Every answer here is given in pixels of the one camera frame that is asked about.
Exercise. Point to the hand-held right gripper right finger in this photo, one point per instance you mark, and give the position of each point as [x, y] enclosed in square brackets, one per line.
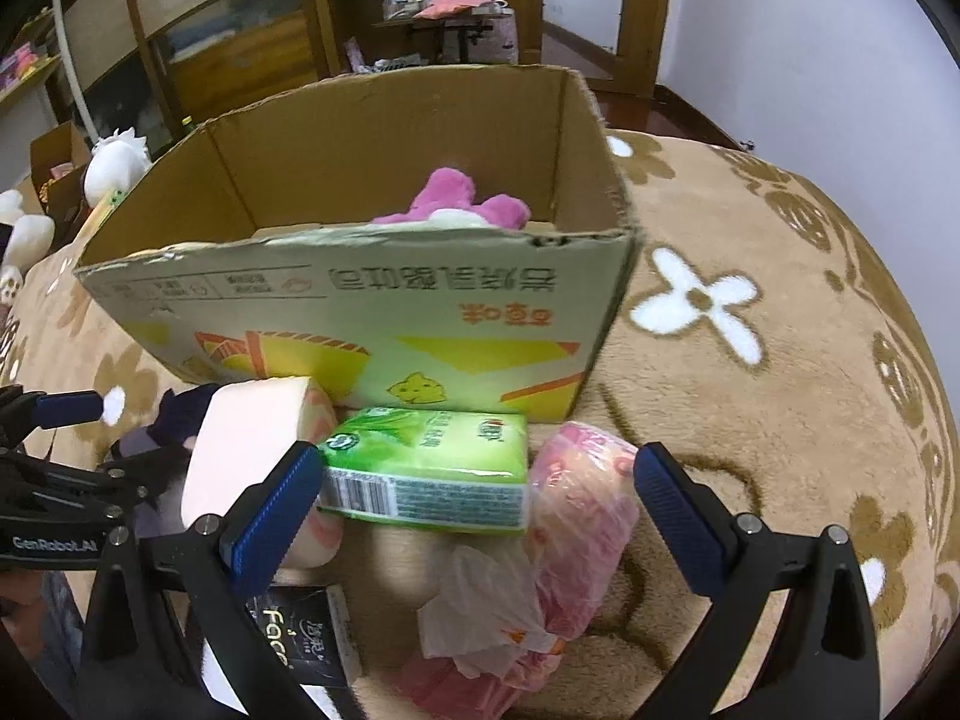
[679, 517]

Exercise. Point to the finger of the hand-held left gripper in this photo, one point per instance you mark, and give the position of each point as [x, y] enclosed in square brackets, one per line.
[67, 409]
[90, 478]

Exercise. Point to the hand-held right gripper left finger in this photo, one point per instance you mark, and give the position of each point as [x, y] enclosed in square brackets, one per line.
[274, 517]

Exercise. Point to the pink toast plush pillow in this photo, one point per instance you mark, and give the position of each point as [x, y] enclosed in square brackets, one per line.
[240, 435]

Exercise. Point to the pink plastic pack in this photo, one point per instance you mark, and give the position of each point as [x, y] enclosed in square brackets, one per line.
[585, 510]

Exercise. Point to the dark purple plush toy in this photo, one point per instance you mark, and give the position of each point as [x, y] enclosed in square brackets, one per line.
[180, 412]

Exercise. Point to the black tissue pack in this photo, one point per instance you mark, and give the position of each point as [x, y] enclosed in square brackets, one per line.
[315, 637]

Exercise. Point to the green tissue pack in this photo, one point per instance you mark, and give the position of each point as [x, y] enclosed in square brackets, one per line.
[427, 457]

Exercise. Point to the white plastic bag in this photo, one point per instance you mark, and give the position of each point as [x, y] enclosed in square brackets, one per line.
[480, 600]

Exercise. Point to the printed cardboard box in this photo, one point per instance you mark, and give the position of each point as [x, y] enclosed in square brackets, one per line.
[450, 292]

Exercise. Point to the white skull plush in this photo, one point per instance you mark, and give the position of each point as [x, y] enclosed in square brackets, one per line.
[9, 285]

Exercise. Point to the tan flower printed blanket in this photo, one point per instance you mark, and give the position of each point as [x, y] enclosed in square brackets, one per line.
[787, 427]

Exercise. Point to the white cat plush toy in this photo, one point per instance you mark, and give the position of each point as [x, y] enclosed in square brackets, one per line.
[30, 236]

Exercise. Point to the white round plush toy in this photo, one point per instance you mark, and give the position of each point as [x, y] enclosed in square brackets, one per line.
[112, 165]

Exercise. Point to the small open cardboard box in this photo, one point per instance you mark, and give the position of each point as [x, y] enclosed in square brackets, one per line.
[60, 146]

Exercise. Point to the white display shelf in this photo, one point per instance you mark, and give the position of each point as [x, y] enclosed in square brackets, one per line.
[30, 82]

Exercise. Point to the pink plush toy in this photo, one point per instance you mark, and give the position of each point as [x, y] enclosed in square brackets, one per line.
[450, 195]

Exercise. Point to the wooden wardrobe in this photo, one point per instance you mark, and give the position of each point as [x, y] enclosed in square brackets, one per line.
[225, 52]

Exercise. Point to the wooden door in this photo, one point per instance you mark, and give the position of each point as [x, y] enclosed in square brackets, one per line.
[637, 7]

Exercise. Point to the cluttered side table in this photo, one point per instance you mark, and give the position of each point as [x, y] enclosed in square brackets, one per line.
[442, 19]

